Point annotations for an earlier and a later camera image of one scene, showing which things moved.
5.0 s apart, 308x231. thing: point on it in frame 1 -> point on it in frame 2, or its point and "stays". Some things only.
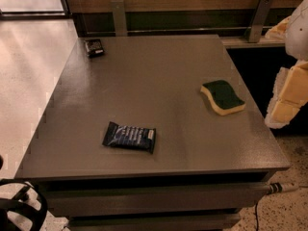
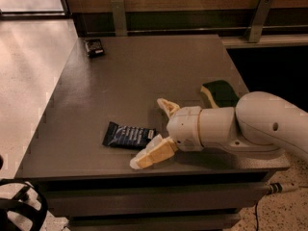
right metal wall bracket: [260, 19] stays
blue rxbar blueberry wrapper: [133, 137] stays
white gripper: [298, 33] -> [183, 128]
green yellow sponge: [224, 100] stays
